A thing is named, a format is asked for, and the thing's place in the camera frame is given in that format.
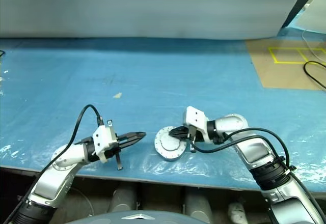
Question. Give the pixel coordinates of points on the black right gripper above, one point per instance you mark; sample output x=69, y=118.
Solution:
x=196, y=137

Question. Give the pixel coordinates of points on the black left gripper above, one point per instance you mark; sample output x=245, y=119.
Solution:
x=113, y=151

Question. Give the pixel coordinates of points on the round motor lid circuit board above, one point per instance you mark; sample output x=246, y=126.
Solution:
x=168, y=147

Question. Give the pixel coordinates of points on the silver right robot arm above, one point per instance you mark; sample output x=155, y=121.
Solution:
x=254, y=147

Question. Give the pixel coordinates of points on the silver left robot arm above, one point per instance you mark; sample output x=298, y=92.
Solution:
x=56, y=168

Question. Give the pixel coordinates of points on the clear plastic film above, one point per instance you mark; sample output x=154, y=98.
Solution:
x=165, y=168

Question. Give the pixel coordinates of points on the small beige tape scrap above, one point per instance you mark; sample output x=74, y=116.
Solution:
x=117, y=95

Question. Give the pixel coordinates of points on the grey rounded cylinder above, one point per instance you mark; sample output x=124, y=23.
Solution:
x=124, y=198
x=198, y=202

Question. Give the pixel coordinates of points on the grey robot torso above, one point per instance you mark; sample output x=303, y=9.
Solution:
x=142, y=217

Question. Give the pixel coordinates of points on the blue table cover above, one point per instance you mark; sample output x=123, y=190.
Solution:
x=63, y=76

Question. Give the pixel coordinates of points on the white crumpled lump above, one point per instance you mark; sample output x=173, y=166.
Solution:
x=237, y=211

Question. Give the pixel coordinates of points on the brown cardboard sheet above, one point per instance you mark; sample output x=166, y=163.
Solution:
x=280, y=76

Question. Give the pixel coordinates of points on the white flat panel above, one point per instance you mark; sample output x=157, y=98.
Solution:
x=314, y=15

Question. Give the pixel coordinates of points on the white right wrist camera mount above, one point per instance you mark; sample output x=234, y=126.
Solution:
x=196, y=117

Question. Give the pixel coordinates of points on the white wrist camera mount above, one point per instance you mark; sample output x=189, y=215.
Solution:
x=196, y=117
x=102, y=137

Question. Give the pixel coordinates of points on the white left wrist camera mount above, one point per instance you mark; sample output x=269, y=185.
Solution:
x=102, y=137

